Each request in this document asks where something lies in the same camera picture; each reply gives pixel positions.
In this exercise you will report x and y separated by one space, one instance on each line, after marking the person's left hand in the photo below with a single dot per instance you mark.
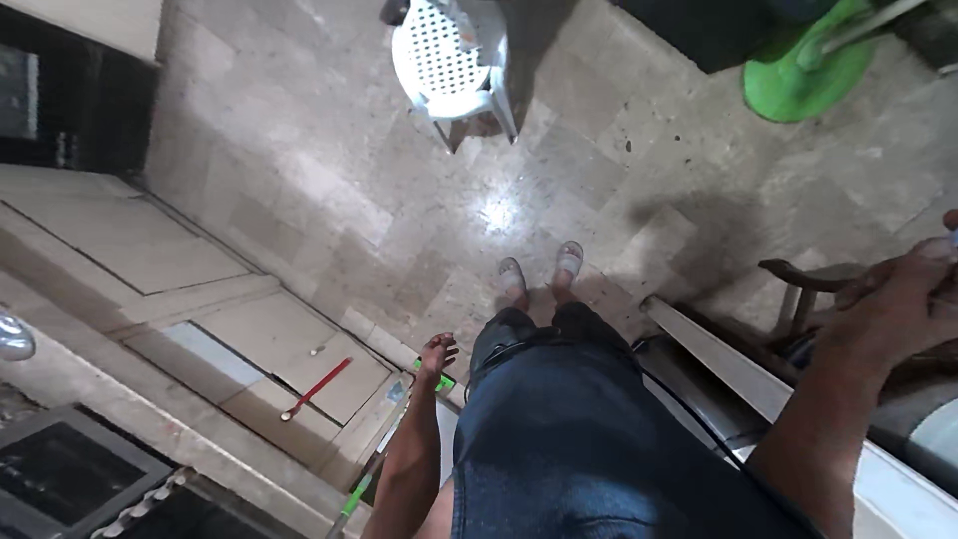
432 357

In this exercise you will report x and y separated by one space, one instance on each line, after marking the person's right hand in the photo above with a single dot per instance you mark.
887 314

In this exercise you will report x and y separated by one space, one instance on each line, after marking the person's left fingers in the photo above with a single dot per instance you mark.
449 349

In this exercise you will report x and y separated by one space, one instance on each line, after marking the person's right fingers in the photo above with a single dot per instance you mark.
930 258

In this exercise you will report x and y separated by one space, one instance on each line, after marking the person's right forearm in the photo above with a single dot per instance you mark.
819 438

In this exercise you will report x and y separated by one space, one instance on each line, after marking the person's left forearm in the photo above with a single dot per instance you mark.
408 457

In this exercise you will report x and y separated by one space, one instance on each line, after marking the bright green plastic object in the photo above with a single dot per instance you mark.
444 383

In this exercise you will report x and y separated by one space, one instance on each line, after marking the person's legs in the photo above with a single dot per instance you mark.
505 326

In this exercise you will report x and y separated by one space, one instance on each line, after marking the wooden chair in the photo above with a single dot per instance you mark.
808 281

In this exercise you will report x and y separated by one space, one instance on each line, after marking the person's body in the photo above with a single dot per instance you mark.
569 449

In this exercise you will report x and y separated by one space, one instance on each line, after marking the green and grey pole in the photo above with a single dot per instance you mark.
359 494

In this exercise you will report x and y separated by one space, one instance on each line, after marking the white round container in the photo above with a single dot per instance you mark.
940 438

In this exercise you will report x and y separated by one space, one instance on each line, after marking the beige kitchen cabinet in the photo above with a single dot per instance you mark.
254 329

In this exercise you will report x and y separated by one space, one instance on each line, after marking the green round fan base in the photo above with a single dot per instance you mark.
793 90

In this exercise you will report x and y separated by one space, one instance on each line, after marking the long white-edged table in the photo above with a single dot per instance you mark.
722 359

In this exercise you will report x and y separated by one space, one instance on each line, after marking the white plastic chair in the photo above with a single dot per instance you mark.
449 67

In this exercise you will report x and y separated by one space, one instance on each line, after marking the black gas stove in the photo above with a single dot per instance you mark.
67 468

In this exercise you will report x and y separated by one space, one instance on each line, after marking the black appliance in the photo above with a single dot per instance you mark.
97 112

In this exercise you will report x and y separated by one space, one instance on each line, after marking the shiny metal vessel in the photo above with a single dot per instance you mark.
15 337

